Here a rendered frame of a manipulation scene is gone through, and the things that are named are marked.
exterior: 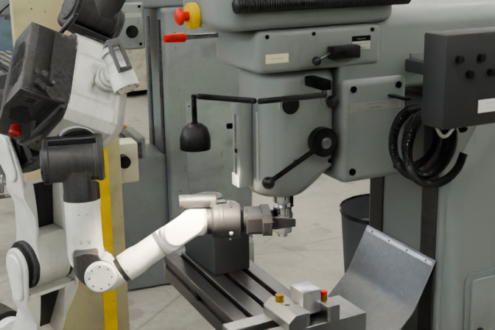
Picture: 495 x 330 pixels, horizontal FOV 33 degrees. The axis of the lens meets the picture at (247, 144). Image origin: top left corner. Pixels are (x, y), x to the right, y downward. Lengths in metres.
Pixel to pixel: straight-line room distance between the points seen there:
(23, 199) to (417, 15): 1.18
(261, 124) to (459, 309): 0.75
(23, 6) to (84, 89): 1.49
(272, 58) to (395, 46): 0.34
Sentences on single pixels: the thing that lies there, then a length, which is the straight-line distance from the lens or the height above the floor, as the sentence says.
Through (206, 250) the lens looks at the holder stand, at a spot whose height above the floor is 1.01.
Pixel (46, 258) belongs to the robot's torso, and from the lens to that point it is 2.50.
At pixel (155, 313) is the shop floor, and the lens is 4.54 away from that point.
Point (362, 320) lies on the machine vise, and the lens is 2.15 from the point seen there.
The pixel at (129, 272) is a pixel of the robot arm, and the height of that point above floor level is 1.13.
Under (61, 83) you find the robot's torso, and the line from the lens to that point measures 2.10.
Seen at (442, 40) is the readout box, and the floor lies 1.71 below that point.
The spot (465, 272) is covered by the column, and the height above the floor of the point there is 1.07.
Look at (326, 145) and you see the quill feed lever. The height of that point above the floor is 1.45.
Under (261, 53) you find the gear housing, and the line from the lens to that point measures 1.88.
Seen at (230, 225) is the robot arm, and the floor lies 1.24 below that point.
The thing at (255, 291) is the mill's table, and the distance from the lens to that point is 2.42.
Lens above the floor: 1.93
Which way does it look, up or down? 14 degrees down
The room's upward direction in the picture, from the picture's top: 1 degrees counter-clockwise
